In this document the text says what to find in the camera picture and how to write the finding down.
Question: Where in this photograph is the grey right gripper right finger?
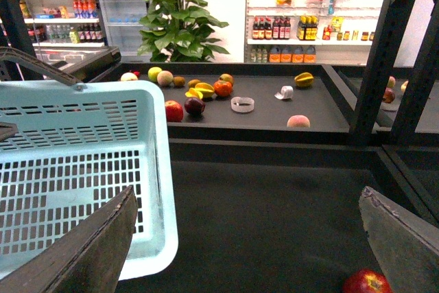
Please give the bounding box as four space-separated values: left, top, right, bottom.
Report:
359 186 438 292

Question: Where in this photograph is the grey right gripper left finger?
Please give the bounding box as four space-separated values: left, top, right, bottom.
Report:
1 186 138 292

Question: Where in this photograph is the light blue plastic basket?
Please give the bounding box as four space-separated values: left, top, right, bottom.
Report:
1 47 178 280

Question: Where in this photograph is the red-green mango fruit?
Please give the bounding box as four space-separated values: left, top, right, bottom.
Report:
219 73 234 86

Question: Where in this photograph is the red apple near gripper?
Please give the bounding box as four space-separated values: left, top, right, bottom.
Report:
342 269 393 293

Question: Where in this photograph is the fruit on right tray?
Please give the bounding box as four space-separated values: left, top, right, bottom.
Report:
381 87 396 104

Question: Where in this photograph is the pink peach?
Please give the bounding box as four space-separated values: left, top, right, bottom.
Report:
287 115 311 128

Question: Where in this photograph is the red apple on tray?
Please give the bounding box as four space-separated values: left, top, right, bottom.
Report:
165 100 184 122

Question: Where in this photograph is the dark purple plum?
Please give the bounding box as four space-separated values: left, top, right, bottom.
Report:
184 97 205 117

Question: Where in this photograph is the white round onion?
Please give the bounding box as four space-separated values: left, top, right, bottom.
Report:
120 72 138 82

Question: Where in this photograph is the black fruit display tray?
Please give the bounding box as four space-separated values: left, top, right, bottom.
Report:
82 62 359 145

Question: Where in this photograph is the pale pink round fruit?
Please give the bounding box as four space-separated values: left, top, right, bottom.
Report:
157 70 174 86

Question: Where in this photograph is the green apple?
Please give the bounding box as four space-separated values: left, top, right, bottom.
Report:
147 67 162 83

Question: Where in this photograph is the yellow star fruit right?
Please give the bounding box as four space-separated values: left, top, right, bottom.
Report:
294 72 314 89

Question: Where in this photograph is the yellow star fruit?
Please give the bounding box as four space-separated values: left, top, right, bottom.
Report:
294 72 314 89
185 82 215 99

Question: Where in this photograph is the white tape roll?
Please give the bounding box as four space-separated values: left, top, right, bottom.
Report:
274 85 294 100

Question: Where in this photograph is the brown kiwi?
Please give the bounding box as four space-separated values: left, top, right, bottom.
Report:
173 76 186 88

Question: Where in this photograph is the small brown-orange fruit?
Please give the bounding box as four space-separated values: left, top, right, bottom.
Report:
188 79 201 88

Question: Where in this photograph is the yellow star fruit centre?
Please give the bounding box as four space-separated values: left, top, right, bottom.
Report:
185 82 215 99

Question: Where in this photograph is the green potted plant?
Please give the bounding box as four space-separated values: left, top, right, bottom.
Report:
137 0 229 62

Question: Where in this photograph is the left drinks shelf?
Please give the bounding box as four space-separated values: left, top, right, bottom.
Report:
20 0 105 47

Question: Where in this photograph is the right grocery shelf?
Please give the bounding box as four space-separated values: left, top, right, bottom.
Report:
244 0 383 65

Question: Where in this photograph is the glass door fridge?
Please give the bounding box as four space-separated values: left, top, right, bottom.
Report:
98 0 149 62

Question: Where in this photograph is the clear plastic ring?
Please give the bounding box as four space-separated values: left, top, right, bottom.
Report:
230 96 255 114

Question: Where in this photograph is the black metal frame post left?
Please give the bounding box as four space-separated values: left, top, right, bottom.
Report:
1 0 43 81

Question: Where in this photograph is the black metal frame post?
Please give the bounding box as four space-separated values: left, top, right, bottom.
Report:
1 0 43 81
349 0 438 145

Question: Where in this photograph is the black metal frame post right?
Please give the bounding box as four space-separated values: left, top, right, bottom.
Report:
349 0 438 145

